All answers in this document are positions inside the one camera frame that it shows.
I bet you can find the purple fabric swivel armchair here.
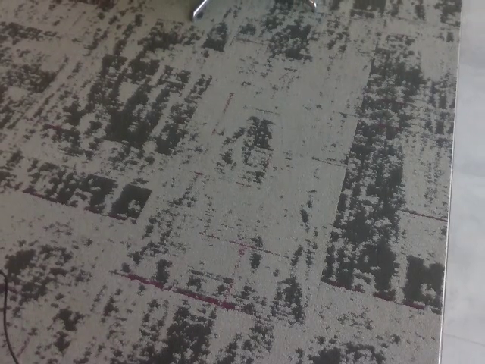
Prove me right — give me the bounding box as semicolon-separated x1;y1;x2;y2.
191;0;318;20

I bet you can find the silver floor edge strip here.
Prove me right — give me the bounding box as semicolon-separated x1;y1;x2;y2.
437;0;464;364

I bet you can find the thin black cable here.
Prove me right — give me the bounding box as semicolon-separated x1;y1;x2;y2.
0;270;20;364

